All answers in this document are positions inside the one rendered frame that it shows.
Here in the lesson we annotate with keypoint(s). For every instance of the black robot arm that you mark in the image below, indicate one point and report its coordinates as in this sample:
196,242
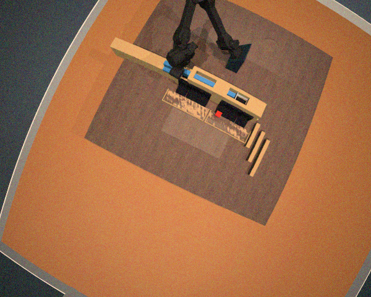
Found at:
181,50

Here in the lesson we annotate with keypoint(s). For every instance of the red cube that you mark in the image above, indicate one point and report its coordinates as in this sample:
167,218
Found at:
218,113

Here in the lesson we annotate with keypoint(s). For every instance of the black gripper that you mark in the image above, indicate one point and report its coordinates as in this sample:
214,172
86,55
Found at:
178,71

